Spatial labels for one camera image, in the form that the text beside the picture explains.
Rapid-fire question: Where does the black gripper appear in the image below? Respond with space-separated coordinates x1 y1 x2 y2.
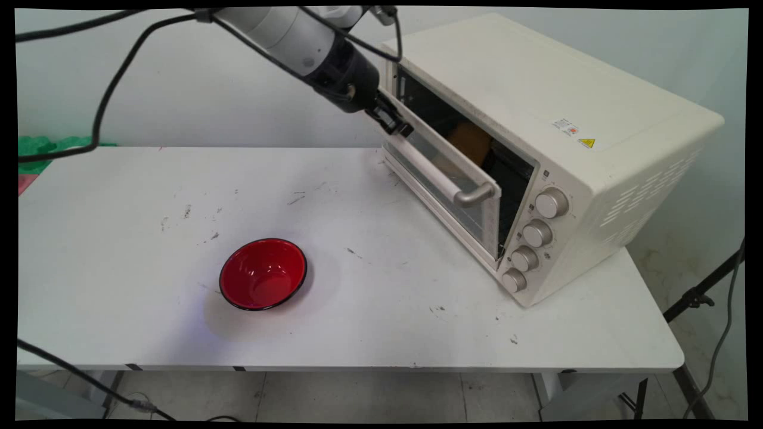
305 35 415 139

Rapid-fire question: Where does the glass oven door with handle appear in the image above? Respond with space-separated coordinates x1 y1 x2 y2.
380 89 503 261

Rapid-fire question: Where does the brown bread inside oven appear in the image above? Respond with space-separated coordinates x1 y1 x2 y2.
447 122 493 169

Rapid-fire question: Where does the largest silver oven knob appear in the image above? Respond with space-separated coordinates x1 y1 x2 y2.
535 187 570 219

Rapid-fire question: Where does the warning sticker on oven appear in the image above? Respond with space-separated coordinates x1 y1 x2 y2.
551 118 596 149

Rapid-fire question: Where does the red bowl with black rim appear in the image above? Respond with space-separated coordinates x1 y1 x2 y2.
218 238 308 312

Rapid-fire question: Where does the smallest silver oven knob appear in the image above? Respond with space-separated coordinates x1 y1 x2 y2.
501 268 528 293

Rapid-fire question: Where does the cream toaster oven body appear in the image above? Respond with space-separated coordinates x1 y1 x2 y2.
380 13 725 309

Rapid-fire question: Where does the white table leg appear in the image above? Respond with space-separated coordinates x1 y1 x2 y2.
88 369 127 419
532 372 649 421

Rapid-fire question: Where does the black tripod stand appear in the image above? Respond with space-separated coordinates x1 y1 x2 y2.
620 238 746 421

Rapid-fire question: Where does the short black wrist cable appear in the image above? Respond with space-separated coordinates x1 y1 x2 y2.
297 6 404 63

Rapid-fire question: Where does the long looping black cable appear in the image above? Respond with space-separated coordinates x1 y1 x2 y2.
17 11 352 164

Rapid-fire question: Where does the straight black cable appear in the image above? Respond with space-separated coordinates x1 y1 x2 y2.
17 8 147 43

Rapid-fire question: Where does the grey hanging cable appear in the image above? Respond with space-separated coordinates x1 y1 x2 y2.
683 253 746 419

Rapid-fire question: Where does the black cable with floor plug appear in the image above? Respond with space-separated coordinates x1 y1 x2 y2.
17 338 177 421

